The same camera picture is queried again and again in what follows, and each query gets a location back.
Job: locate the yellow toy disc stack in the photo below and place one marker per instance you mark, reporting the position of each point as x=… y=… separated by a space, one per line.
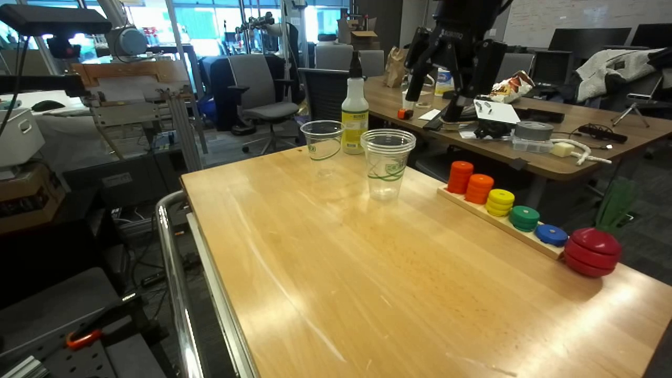
x=501 y=202

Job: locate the wooden toy base strip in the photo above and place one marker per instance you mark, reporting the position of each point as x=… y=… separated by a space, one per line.
x=490 y=219

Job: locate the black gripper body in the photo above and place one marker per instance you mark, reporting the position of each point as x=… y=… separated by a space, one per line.
x=470 y=23

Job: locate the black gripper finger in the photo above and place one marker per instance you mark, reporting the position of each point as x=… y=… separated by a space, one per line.
x=465 y=85
x=427 y=65

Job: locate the white spray bottle yellow label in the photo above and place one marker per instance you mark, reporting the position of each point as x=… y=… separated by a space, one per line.
x=355 y=118

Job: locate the cardboard box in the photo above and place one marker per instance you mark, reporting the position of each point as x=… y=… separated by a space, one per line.
x=33 y=199

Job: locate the dark office chair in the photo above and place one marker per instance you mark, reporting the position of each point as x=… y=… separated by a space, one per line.
x=323 y=90

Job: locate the brown paper bag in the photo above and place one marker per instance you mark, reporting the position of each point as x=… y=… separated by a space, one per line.
x=396 y=65

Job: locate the white jacket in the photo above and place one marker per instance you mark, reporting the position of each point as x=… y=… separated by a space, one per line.
x=615 y=69

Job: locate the green ribbed plastic object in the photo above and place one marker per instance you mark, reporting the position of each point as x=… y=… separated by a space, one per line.
x=618 y=204

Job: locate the black perforated breadboard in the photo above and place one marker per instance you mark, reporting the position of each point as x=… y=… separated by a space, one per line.
x=105 y=357

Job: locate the flat black remote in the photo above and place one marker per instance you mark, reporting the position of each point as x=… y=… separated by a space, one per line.
x=602 y=133

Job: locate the wooden office desk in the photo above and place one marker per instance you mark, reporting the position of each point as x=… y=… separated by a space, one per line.
x=594 y=150

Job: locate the green toy disc stack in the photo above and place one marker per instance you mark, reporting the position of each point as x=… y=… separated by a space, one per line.
x=526 y=219

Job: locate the small white bottle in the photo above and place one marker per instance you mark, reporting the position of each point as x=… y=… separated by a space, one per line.
x=444 y=82

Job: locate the blue toy disc stack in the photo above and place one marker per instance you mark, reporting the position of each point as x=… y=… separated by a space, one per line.
x=552 y=233

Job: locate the small orange object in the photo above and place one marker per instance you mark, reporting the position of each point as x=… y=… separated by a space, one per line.
x=403 y=113

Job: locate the snack chips bag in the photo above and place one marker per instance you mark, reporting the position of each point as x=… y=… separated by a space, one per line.
x=512 y=87

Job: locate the red-orange toy disc stack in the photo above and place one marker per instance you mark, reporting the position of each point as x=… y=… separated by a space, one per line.
x=460 y=176

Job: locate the orange toy disc stack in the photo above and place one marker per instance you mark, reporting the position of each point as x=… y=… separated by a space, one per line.
x=480 y=190

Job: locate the grey office chair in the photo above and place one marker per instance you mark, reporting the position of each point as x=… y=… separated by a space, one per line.
x=258 y=90

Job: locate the white printed paper sheet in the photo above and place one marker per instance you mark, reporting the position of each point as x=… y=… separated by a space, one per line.
x=496 y=110

